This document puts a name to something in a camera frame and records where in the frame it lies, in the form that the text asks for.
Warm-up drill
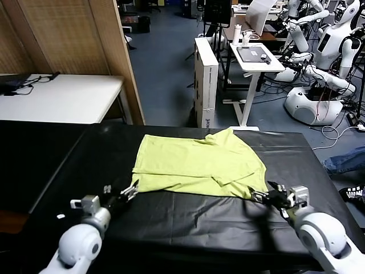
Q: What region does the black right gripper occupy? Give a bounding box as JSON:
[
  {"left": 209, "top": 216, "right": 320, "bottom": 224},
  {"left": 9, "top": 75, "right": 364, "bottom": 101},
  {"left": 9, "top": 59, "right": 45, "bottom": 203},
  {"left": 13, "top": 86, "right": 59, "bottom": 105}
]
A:
[{"left": 248, "top": 180, "right": 294, "bottom": 211}]

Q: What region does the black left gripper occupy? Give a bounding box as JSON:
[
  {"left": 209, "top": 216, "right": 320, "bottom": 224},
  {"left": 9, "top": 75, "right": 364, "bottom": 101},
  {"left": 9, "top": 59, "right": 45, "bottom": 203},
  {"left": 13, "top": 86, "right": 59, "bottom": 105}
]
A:
[{"left": 103, "top": 179, "right": 141, "bottom": 215}]

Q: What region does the yellow-green printed t-shirt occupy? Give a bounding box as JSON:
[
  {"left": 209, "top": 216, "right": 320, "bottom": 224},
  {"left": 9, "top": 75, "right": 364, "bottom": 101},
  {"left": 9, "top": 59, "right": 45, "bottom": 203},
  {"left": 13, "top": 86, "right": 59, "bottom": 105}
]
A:
[{"left": 131, "top": 127, "right": 269, "bottom": 200}]

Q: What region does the black plastic table cover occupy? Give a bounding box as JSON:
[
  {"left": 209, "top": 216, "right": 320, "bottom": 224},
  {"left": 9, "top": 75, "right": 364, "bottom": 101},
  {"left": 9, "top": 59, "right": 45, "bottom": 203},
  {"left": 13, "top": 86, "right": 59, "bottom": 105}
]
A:
[{"left": 17, "top": 124, "right": 365, "bottom": 274}]

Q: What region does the black white sneaker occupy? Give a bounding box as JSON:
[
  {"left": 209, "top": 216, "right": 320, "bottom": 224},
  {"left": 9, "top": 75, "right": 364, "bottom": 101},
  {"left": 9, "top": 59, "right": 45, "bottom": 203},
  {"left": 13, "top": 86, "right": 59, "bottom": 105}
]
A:
[{"left": 339, "top": 185, "right": 365, "bottom": 202}]

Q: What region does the blue jeans leg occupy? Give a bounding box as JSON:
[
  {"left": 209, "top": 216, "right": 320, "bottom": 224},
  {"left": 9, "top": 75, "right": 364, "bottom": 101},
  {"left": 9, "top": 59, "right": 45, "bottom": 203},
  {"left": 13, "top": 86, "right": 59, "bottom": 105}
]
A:
[{"left": 323, "top": 145, "right": 365, "bottom": 176}]

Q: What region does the black covered side table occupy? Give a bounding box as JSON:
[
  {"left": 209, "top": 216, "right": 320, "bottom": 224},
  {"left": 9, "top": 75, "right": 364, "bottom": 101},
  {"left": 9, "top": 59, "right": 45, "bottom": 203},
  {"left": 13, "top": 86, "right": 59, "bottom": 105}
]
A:
[{"left": 0, "top": 119, "right": 86, "bottom": 215}]

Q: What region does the white rectangular table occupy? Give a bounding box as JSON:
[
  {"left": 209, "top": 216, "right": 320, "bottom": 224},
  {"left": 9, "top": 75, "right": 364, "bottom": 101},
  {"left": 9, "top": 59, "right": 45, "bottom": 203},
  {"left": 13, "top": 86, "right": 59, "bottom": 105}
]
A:
[{"left": 0, "top": 73, "right": 125, "bottom": 125}]

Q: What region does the tall white cardboard box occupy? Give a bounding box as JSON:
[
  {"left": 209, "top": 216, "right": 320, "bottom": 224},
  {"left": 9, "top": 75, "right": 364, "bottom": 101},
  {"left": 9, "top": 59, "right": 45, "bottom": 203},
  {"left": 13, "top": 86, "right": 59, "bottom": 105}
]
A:
[{"left": 193, "top": 37, "right": 220, "bottom": 129}]

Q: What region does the white height-adjustable desk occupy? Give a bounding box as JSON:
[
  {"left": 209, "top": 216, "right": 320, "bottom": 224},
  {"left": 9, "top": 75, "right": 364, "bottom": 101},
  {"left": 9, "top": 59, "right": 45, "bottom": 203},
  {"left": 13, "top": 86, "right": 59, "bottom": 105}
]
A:
[{"left": 222, "top": 43, "right": 286, "bottom": 132}]

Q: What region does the closed grey laptop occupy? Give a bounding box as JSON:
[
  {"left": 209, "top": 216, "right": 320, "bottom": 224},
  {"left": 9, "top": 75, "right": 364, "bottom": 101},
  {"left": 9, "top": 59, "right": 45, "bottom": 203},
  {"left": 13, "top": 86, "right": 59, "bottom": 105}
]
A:
[{"left": 236, "top": 47, "right": 267, "bottom": 63}]

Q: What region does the black laptop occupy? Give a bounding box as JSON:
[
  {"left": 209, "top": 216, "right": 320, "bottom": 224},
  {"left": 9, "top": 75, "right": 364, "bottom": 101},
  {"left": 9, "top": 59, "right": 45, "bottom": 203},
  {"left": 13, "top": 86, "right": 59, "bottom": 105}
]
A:
[{"left": 0, "top": 73, "right": 32, "bottom": 90}]

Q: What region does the brown wooden desk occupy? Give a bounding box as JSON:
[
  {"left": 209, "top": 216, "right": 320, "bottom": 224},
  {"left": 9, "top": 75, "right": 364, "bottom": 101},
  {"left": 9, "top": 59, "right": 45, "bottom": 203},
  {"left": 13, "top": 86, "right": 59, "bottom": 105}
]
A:
[{"left": 222, "top": 17, "right": 289, "bottom": 43}]

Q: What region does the white humanoid robot with base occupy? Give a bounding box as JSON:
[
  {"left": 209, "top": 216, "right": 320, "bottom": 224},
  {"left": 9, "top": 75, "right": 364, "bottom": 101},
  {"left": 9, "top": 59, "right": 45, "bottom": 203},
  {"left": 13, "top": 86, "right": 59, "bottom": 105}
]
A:
[{"left": 275, "top": 0, "right": 362, "bottom": 126}]

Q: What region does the white drink bottle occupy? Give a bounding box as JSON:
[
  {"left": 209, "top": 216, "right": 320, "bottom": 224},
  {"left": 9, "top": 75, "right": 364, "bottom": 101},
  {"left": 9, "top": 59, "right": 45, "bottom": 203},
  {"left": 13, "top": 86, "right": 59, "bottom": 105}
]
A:
[{"left": 232, "top": 24, "right": 242, "bottom": 46}]

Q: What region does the wooden partition screen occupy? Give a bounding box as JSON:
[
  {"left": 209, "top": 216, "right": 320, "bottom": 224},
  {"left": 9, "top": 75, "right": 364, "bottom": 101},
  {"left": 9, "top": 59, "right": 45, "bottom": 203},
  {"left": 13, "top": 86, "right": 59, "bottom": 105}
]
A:
[{"left": 0, "top": 0, "right": 145, "bottom": 126}]

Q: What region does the black trash bin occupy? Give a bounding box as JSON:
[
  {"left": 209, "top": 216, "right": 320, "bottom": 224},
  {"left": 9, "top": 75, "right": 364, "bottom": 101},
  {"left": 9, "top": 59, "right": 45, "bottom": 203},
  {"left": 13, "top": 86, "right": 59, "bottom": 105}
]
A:
[{"left": 138, "top": 15, "right": 151, "bottom": 34}]

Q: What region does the open white laptop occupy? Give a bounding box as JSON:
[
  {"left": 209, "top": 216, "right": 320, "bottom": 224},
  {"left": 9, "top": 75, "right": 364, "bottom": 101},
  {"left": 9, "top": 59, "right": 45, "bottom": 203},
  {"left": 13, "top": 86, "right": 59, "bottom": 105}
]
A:
[{"left": 245, "top": 0, "right": 279, "bottom": 37}]

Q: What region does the black monitor on stand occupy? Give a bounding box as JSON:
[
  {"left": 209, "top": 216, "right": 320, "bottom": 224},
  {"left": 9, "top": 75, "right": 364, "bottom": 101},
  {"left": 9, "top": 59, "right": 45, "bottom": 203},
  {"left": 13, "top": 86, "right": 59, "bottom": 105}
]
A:
[{"left": 202, "top": 0, "right": 233, "bottom": 85}]

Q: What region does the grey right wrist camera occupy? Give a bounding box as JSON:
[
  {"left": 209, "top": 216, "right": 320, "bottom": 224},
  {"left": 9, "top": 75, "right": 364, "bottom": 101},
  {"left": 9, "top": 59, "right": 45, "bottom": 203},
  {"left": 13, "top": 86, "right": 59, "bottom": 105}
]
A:
[{"left": 287, "top": 185, "right": 310, "bottom": 208}]

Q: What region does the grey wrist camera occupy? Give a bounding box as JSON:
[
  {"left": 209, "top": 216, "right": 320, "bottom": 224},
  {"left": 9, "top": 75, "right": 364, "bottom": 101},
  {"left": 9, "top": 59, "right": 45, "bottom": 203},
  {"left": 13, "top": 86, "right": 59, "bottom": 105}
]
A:
[
  {"left": 70, "top": 195, "right": 102, "bottom": 215},
  {"left": 287, "top": 185, "right": 310, "bottom": 208}
]

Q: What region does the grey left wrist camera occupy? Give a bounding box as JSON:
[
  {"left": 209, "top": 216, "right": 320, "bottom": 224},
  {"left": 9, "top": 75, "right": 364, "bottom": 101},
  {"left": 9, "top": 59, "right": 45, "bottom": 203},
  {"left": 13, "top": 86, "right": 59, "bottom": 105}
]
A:
[{"left": 70, "top": 195, "right": 102, "bottom": 215}]

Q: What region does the white floor cable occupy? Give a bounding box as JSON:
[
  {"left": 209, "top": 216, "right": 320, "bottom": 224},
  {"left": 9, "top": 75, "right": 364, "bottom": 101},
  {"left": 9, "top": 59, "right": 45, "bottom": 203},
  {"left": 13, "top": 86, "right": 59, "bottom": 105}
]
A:
[{"left": 312, "top": 124, "right": 365, "bottom": 151}]

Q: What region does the black cable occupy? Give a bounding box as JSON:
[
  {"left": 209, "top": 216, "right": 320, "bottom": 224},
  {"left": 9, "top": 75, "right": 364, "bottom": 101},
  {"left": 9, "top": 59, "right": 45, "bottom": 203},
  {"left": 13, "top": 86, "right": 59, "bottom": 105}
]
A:
[{"left": 2, "top": 71, "right": 61, "bottom": 96}]

